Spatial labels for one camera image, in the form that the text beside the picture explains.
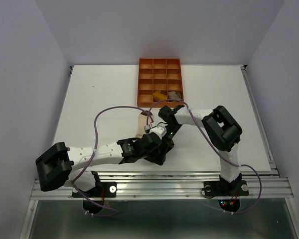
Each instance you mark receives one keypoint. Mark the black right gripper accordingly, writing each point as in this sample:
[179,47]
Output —
[170,142]

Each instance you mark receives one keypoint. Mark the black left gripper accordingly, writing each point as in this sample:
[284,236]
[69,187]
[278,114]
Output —
[157,158]

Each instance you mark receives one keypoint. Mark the cream and brown striped sock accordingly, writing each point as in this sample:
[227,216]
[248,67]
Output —
[142,121]

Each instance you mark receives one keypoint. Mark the tan sock with red cuff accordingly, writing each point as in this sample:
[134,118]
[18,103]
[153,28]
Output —
[174,96]

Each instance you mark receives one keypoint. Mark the mustard yellow sock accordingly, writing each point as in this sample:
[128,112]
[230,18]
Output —
[159,96]

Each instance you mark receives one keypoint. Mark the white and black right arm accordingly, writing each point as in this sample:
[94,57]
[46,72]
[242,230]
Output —
[218,127]

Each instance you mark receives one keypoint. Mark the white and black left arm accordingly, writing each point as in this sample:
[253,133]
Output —
[67,166]

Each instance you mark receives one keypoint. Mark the orange compartment tray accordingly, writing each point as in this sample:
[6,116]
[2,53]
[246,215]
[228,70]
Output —
[162,74]

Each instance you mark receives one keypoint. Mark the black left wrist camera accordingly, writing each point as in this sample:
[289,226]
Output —
[150,141]

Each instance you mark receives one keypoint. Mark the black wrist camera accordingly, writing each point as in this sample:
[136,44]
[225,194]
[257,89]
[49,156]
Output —
[150,141]
[167,114]

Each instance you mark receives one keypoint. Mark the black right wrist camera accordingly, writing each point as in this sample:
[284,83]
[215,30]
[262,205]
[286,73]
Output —
[167,114]

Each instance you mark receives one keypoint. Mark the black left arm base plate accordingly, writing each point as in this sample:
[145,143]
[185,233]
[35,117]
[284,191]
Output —
[94,190]

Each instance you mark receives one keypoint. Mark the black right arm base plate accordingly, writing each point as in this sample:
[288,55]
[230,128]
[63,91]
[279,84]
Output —
[224,189]

